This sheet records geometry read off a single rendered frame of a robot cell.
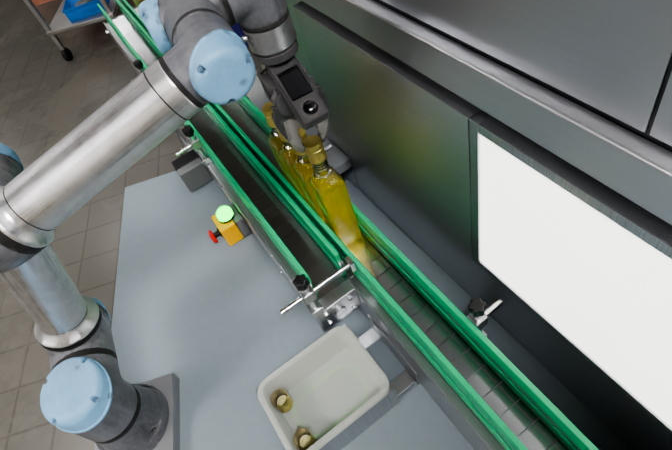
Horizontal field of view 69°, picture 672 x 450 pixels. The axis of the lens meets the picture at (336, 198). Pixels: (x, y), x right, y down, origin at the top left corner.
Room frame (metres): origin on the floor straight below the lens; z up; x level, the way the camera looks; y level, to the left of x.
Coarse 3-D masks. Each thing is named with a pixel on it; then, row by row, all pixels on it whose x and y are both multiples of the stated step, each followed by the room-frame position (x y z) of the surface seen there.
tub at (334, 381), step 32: (320, 352) 0.46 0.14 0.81; (352, 352) 0.46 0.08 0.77; (288, 384) 0.43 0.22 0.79; (320, 384) 0.42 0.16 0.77; (352, 384) 0.39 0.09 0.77; (384, 384) 0.35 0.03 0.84; (288, 416) 0.38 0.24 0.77; (320, 416) 0.35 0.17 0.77; (352, 416) 0.31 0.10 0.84; (288, 448) 0.29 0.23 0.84
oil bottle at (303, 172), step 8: (296, 160) 0.74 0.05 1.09; (296, 168) 0.72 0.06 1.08; (304, 168) 0.71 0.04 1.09; (312, 168) 0.70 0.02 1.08; (304, 176) 0.70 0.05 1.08; (304, 184) 0.71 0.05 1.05; (304, 192) 0.73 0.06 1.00; (312, 192) 0.70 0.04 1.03; (312, 200) 0.70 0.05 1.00; (312, 208) 0.72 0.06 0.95; (320, 216) 0.70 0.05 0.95
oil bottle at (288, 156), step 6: (282, 150) 0.78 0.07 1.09; (288, 150) 0.77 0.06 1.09; (282, 156) 0.78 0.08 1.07; (288, 156) 0.76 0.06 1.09; (294, 156) 0.76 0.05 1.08; (288, 162) 0.76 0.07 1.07; (288, 168) 0.77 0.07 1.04; (288, 174) 0.79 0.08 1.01; (294, 174) 0.75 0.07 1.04; (294, 180) 0.76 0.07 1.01; (294, 186) 0.79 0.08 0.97; (300, 186) 0.75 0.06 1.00; (300, 192) 0.76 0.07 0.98
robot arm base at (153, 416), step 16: (144, 384) 0.53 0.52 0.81; (144, 400) 0.47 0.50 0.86; (160, 400) 0.48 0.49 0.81; (144, 416) 0.44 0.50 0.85; (160, 416) 0.45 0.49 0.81; (128, 432) 0.41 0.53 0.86; (144, 432) 0.42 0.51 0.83; (160, 432) 0.42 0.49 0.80; (112, 448) 0.40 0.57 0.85; (128, 448) 0.40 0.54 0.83; (144, 448) 0.40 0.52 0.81
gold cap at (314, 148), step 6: (306, 138) 0.69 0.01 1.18; (312, 138) 0.68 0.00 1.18; (318, 138) 0.68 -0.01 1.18; (306, 144) 0.67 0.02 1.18; (312, 144) 0.67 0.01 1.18; (318, 144) 0.66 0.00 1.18; (306, 150) 0.67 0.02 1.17; (312, 150) 0.66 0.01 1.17; (318, 150) 0.66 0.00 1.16; (324, 150) 0.67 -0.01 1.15; (312, 156) 0.66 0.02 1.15; (318, 156) 0.66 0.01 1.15; (324, 156) 0.66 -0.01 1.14; (312, 162) 0.66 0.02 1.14; (318, 162) 0.66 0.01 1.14
